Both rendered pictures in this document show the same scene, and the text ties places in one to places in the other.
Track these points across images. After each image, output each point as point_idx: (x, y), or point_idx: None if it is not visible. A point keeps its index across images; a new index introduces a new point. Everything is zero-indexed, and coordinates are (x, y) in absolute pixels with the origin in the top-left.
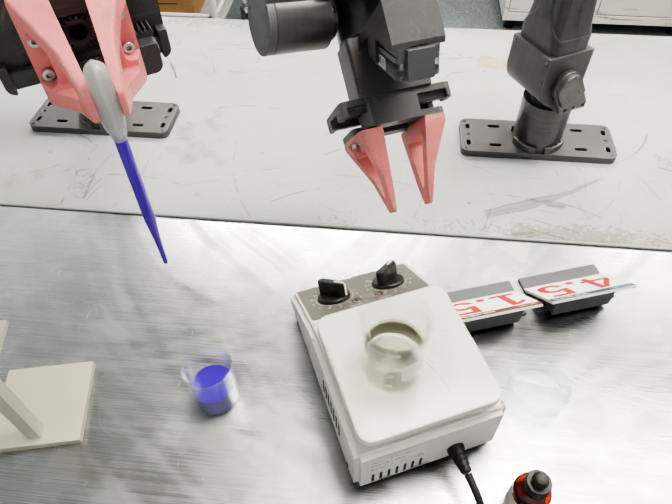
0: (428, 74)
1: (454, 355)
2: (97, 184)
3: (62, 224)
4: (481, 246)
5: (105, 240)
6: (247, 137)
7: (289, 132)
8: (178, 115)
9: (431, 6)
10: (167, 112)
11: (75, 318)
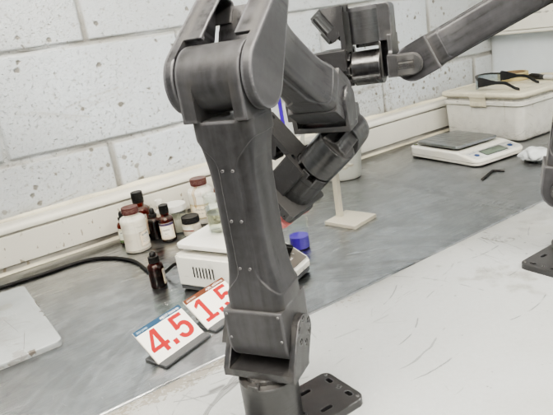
0: None
1: (202, 240)
2: (490, 242)
3: (462, 230)
4: None
5: (432, 239)
6: (483, 295)
7: (467, 313)
8: (551, 277)
9: None
10: (551, 268)
11: (388, 228)
